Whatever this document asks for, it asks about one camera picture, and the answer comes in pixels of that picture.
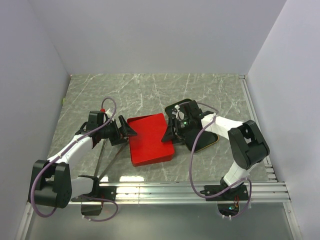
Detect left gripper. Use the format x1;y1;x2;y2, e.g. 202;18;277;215
98;115;137;146

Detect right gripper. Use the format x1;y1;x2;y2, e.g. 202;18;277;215
161;116;194;146

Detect red tin lid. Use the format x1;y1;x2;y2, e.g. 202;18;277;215
127;113;175;167

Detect metal tongs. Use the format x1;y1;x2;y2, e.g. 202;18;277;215
93;138;129;182

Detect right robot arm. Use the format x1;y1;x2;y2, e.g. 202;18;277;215
161;110;270;200

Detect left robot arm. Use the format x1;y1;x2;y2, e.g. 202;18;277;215
28;110;137;209

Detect black tray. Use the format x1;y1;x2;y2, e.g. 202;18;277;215
164;98;219;153

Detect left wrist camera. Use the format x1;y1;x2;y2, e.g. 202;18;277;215
86;109;114;131

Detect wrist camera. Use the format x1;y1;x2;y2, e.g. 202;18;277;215
174;100;203;121
86;109;114;131

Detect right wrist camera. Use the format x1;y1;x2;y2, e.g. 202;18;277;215
174;100;203;121

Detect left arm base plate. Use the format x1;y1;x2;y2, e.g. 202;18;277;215
71;186;117;202

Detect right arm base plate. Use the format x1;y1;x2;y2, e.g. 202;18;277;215
200;184;250;202

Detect aluminium rail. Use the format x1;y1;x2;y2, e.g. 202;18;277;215
26;182;292;206

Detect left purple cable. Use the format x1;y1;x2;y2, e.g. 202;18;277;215
28;96;119;222

